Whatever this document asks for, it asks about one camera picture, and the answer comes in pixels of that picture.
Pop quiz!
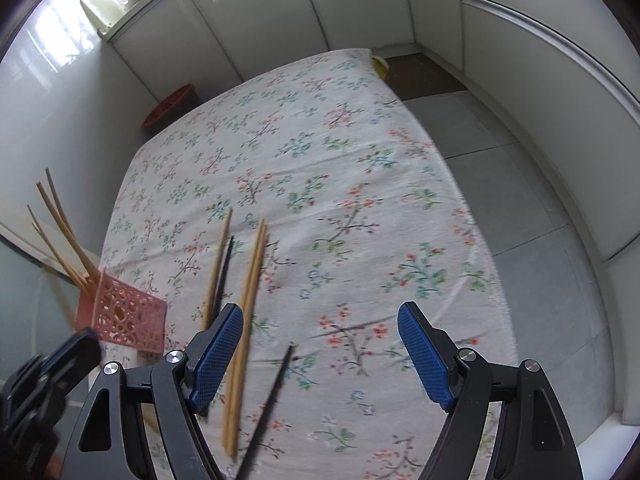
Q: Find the wooden chopstick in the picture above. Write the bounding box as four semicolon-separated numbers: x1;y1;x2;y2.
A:
201;207;233;330
27;207;92;296
220;218;266;453
46;167;75;238
226;223;270;461
36;182;100;283

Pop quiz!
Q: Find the black chopstick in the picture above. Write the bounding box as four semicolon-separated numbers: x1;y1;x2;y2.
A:
213;236;234;320
235;344;294;480

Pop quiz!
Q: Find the pink perforated utensil basket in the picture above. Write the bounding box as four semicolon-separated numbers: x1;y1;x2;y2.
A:
73;271;167;354

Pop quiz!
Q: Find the wooden chopstick in basket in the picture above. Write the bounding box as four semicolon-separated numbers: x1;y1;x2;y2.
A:
27;207;92;296
46;167;75;238
36;182;100;283

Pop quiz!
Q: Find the floral tablecloth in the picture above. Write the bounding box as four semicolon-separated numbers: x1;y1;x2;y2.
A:
101;49;518;479

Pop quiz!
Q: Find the red trash bin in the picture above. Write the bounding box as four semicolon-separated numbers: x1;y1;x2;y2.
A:
142;84;201;136

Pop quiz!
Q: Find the yellow object behind table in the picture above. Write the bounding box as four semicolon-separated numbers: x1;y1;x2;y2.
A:
371;56;390;80

